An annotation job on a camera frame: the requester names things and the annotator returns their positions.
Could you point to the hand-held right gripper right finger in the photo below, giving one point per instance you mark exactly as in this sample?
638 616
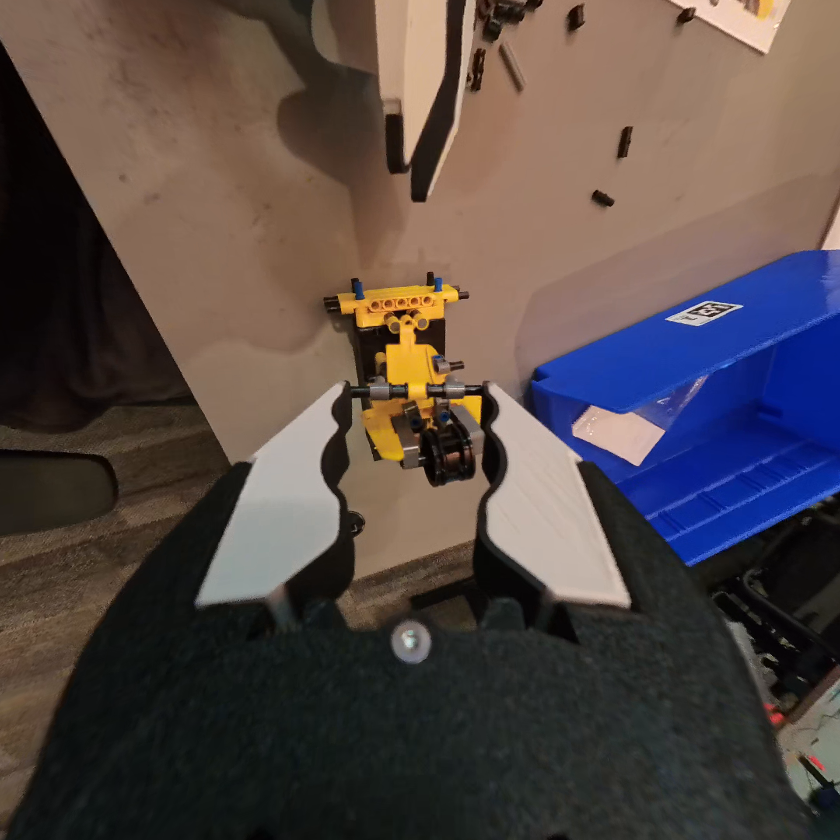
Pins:
551 518

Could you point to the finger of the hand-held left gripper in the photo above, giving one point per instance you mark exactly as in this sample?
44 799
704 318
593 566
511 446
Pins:
413 72

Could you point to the yellow toy brick model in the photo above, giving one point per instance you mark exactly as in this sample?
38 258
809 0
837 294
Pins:
407 367

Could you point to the black toy connector pin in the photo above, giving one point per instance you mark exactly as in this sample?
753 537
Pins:
625 142
602 198
576 17
491 28
686 15
507 8
476 69

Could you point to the clear plastic bag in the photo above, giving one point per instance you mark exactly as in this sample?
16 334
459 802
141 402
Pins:
623 430

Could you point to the grey toy axle piece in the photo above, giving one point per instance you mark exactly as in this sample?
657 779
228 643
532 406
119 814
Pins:
512 66

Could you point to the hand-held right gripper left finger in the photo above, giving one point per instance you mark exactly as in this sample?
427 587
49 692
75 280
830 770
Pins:
275 518

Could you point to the paper instruction sheet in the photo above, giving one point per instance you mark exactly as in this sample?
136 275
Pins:
741 19

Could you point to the person's black clothed torso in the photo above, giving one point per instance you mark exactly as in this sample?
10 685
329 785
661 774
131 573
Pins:
59 275

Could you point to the blue plastic bin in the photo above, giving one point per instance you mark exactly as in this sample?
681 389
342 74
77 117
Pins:
689 348

